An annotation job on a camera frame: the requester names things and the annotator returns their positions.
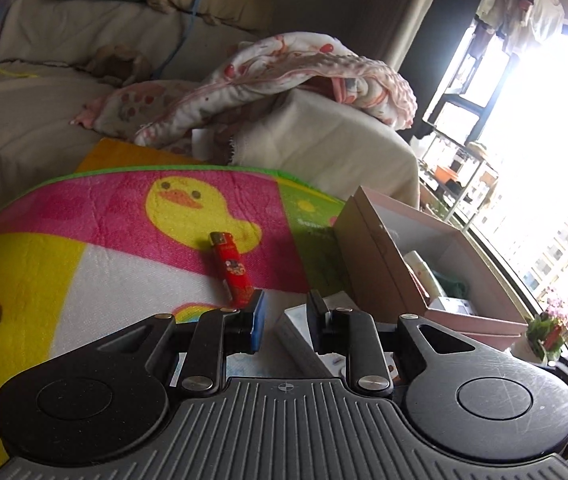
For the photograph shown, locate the red lighter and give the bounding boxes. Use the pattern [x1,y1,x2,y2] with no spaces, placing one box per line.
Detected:
[208,231,255,307]

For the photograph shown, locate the dark curtain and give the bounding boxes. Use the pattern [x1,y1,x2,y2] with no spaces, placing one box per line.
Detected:
[394,0,499,137]

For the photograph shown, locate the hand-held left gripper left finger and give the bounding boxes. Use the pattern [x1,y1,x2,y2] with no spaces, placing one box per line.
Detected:
[99,289,267,397]

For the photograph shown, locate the cream floral tube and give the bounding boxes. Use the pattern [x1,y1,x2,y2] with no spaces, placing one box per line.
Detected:
[404,250,447,299]

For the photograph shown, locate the white paper sheet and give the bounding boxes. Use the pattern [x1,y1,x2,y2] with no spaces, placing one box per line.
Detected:
[191,127,237,167]

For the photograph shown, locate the pink cardboard box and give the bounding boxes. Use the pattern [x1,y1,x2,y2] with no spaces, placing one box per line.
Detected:
[333,185,529,353]

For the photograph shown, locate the grey small box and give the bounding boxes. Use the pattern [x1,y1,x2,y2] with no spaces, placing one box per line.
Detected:
[428,296,475,317]

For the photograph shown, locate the brown furry item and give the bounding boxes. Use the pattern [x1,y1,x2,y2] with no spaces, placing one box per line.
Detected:
[86,42,151,86]

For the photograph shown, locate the potted pink flower plant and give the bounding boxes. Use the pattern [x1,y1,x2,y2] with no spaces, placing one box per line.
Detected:
[511,285,568,367]

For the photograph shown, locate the white box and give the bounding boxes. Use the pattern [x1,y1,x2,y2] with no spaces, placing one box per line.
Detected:
[274,295,355,378]

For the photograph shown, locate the metal balcony rack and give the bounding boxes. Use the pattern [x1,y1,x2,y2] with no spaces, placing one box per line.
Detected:
[416,130,500,227]

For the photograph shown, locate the pink patterned blanket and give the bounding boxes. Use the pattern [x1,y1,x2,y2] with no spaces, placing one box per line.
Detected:
[69,32,419,154]

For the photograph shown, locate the cartoon play mat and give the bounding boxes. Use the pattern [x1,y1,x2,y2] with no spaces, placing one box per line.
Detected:
[0,137,401,480]

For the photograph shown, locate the green plastic tool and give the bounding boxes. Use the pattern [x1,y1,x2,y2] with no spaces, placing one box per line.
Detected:
[434,272,469,301]

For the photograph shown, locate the blue cord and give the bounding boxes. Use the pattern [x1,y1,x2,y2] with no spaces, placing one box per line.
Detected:
[151,0,203,82]

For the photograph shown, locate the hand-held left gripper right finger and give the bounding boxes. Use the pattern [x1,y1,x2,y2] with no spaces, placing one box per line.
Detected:
[306,289,509,397]

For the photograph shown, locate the beige covered sofa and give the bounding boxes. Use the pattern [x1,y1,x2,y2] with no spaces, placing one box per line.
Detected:
[0,0,422,222]

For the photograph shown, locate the hanging clothes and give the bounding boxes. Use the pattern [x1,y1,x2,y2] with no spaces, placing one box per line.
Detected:
[474,0,565,57]

